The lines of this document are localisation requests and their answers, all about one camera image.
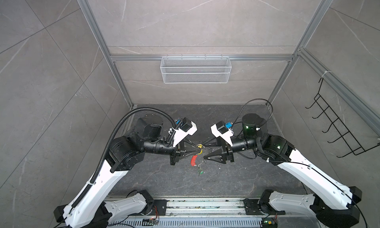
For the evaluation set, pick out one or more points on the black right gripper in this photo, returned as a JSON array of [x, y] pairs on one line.
[[224, 155]]

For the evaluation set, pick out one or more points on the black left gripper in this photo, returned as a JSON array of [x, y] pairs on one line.
[[174, 154]]

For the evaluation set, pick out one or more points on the yellow capped key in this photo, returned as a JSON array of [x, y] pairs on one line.
[[201, 150]]

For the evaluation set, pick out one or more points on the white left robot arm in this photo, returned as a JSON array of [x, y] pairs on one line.
[[155, 133]]

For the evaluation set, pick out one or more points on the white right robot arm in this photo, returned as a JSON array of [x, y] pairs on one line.
[[332, 203]]

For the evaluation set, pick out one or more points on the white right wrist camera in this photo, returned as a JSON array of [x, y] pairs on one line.
[[223, 130]]

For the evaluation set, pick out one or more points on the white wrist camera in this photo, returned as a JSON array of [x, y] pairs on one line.
[[183, 128], [223, 130]]

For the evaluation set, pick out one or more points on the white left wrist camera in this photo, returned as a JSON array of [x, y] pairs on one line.
[[183, 128]]

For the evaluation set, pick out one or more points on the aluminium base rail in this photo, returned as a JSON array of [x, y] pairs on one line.
[[233, 212]]

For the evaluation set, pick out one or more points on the white wire mesh basket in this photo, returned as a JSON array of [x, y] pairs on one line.
[[186, 70]]

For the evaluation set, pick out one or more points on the black wire hook rack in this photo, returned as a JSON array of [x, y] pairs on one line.
[[337, 123]]

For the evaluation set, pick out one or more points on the aluminium frame profiles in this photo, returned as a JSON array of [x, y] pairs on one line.
[[311, 66]]

